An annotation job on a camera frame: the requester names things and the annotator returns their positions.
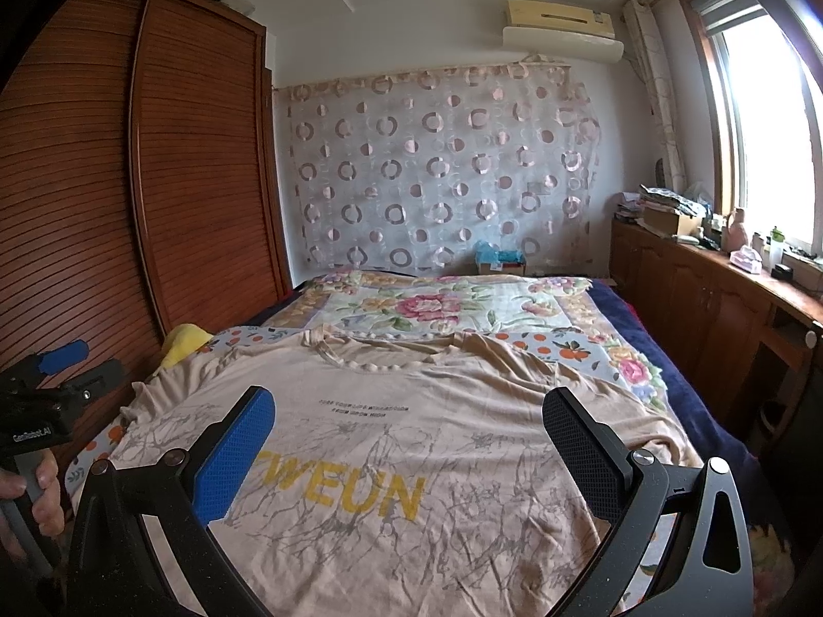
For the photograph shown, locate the tied window curtain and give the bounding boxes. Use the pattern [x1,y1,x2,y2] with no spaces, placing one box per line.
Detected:
[622,0,686,192]

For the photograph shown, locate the navy blue blanket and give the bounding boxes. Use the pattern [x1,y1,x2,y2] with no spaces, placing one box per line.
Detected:
[588,280,759,489]

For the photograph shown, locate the yellow plush toy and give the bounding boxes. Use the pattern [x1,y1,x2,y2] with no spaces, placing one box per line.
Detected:
[160,323,213,369]

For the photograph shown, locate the floral quilt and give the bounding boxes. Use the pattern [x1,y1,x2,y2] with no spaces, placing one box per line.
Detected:
[264,270,593,336]

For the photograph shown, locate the orange-print white bedsheet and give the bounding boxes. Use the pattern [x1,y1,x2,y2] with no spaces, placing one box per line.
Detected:
[64,326,671,504]

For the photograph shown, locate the wooden side cabinet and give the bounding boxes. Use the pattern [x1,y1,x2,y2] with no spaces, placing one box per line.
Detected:
[610,220,821,456]

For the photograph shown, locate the pink figurine bottle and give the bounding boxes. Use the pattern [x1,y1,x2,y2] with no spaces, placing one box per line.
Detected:
[721,206,749,253]

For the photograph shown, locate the wall air conditioner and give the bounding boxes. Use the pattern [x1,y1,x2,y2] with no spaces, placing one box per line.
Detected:
[502,0,625,64]

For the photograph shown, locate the wooden louvered wardrobe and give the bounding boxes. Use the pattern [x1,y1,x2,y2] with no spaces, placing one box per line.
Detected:
[0,0,295,464]

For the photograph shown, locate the window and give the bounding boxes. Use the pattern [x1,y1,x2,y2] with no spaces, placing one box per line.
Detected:
[679,0,821,257]

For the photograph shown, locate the circle-pattern sheer curtain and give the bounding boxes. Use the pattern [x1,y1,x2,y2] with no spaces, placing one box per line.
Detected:
[278,63,601,275]

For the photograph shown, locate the blue tissue box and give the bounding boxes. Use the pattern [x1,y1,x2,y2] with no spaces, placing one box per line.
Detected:
[474,241,526,276]

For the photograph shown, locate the stack of books and boxes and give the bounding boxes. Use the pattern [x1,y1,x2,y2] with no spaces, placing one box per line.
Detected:
[614,185,706,238]

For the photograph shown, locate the beige printed t-shirt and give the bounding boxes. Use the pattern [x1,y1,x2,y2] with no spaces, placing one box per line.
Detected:
[113,328,700,615]

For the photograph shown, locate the person's left hand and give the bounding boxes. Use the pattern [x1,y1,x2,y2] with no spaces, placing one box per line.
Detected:
[0,447,67,560]

